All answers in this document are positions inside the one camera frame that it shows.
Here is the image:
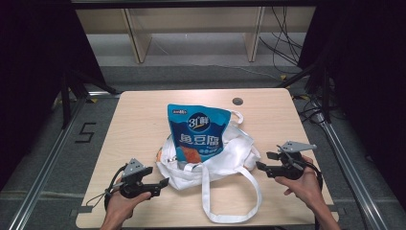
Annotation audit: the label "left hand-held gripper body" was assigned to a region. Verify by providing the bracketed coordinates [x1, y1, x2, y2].
[118, 157, 162, 199]

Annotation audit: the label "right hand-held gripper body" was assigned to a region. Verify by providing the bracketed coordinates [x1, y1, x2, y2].
[265, 140, 318, 181]

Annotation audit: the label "patterned white canvas tote bag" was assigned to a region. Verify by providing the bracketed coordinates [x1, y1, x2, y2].
[155, 109, 263, 224]

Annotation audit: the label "blue snack packet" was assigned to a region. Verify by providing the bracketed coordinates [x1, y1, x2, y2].
[167, 103, 232, 165]

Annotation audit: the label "person's left hand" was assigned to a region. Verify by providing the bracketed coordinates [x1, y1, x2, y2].
[106, 177, 153, 222]

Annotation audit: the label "person's right hand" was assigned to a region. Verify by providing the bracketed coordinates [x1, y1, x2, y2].
[274, 154, 327, 210]

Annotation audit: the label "black metal stand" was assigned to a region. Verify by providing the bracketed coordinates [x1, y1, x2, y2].
[59, 69, 121, 129]
[275, 60, 333, 125]

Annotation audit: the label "dark curtain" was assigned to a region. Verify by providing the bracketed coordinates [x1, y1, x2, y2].
[0, 0, 108, 193]
[298, 0, 406, 205]

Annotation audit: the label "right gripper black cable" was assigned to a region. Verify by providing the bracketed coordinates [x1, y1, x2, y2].
[302, 160, 325, 193]

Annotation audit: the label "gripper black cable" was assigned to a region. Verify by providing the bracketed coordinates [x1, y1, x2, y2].
[302, 160, 325, 193]
[85, 164, 129, 213]

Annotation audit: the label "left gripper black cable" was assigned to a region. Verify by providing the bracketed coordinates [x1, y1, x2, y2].
[85, 164, 129, 213]

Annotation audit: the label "aluminium floor rail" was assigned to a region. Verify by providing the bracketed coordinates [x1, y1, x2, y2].
[7, 90, 123, 230]
[314, 111, 390, 230]

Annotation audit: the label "black cables beside stand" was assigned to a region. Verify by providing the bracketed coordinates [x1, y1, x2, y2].
[292, 92, 334, 127]

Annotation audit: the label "black floor cables bundle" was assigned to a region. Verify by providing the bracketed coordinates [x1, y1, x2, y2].
[258, 6, 305, 75]

